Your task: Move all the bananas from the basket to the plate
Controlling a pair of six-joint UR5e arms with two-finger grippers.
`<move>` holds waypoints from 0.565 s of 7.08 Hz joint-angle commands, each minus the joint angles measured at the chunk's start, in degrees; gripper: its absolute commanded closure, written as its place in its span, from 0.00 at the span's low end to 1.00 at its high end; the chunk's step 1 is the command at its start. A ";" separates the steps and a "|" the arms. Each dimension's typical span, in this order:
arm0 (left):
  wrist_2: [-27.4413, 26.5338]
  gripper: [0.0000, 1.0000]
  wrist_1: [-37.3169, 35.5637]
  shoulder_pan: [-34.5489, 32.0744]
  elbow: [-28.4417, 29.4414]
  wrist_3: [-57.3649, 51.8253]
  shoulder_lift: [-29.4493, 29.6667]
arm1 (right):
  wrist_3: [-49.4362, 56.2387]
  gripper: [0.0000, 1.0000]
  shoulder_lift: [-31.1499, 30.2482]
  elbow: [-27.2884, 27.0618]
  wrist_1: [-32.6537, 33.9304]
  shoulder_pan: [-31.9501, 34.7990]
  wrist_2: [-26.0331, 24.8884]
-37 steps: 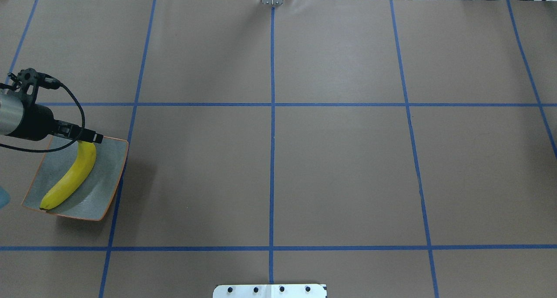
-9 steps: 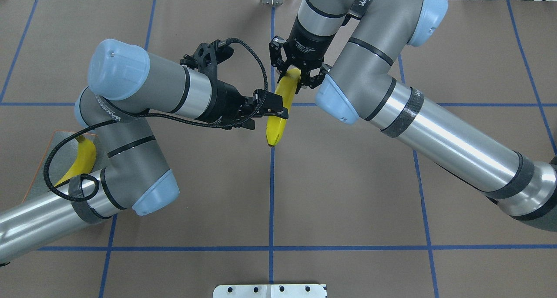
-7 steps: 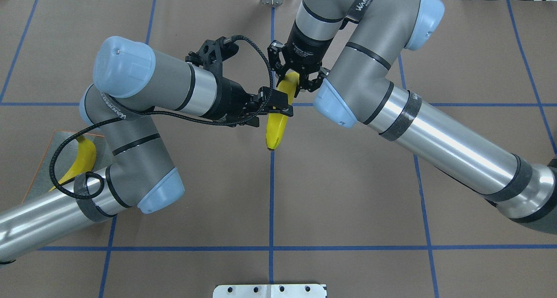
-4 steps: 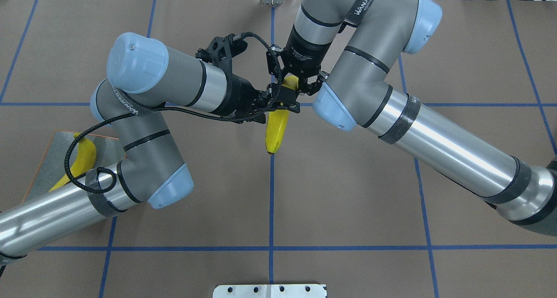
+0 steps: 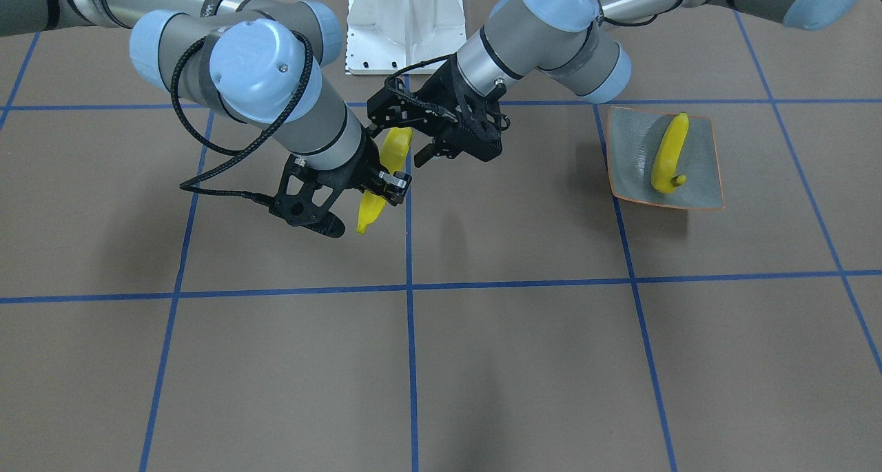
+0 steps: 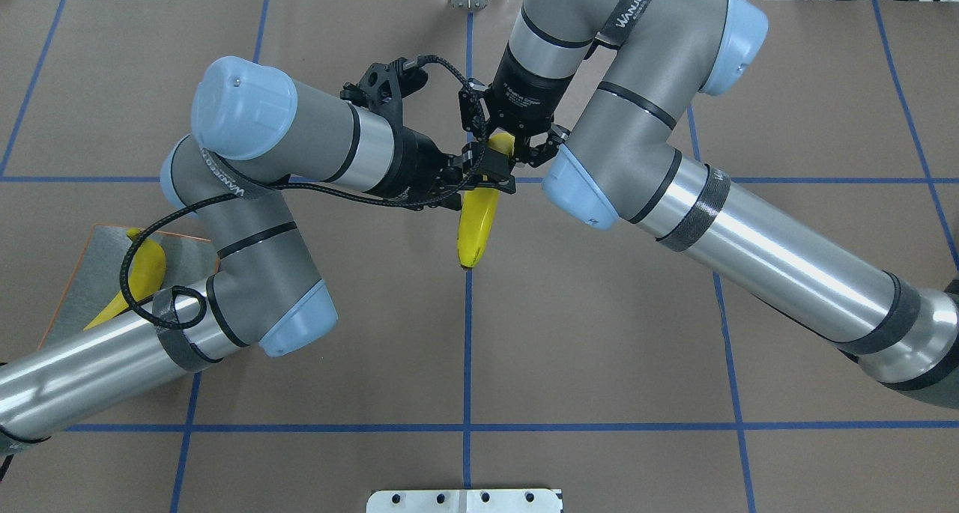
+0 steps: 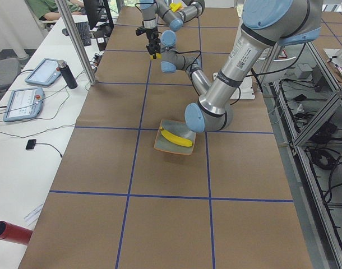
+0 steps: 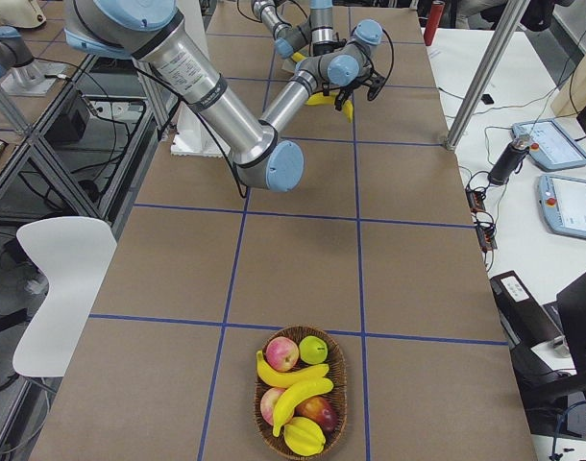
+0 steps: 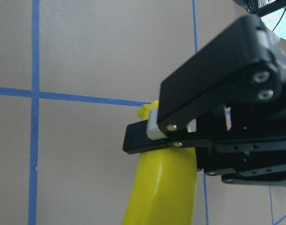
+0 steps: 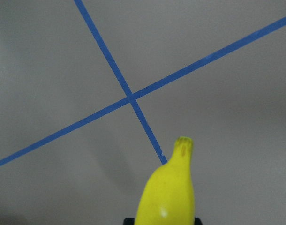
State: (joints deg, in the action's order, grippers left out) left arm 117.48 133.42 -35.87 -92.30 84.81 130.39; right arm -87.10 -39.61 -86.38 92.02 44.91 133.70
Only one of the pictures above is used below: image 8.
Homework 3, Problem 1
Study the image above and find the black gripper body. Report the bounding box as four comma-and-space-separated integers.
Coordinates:
322, 71, 384, 104

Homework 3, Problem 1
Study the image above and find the yellow banana front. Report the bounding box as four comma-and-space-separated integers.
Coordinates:
305, 93, 354, 123

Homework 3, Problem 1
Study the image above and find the yellow banana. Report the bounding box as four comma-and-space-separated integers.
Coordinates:
305, 93, 354, 123
291, 52, 306, 63
272, 377, 334, 437
256, 351, 330, 388

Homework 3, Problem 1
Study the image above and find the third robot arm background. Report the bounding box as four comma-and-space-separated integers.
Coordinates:
0, 26, 54, 97

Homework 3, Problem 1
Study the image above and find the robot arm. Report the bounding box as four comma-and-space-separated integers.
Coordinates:
64, 1, 385, 192
251, 0, 346, 59

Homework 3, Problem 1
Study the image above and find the red bottle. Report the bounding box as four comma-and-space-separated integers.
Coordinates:
424, 0, 445, 46

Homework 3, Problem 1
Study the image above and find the black cylinder device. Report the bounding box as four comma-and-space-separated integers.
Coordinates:
488, 134, 531, 185

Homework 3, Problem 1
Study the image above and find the teach pendant far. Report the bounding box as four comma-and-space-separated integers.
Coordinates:
511, 119, 586, 172

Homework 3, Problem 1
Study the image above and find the teach pendant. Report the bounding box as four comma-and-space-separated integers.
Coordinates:
537, 174, 586, 240
511, 119, 586, 172

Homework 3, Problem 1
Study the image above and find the teach pendant near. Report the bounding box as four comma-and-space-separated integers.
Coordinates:
537, 174, 586, 240

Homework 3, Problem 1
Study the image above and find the green pear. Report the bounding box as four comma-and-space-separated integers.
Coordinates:
299, 335, 329, 365

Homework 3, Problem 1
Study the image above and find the red apple back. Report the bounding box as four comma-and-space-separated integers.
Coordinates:
265, 336, 300, 373

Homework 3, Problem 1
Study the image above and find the black monitor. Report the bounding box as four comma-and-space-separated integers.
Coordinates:
556, 272, 586, 375

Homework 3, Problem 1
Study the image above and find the yellow banana back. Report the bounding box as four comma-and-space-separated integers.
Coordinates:
256, 351, 330, 388

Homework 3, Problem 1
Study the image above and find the dark red apple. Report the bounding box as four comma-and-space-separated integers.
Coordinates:
295, 396, 338, 433

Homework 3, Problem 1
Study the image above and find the red apple left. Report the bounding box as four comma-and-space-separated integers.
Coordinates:
259, 387, 285, 425

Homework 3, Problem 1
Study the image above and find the white chair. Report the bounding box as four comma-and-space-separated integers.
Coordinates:
12, 216, 116, 378

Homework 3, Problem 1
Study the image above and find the yellow starfruit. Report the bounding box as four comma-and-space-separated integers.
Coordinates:
284, 417, 326, 456

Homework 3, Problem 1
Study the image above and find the aluminium frame post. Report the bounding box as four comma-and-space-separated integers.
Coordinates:
444, 0, 529, 152

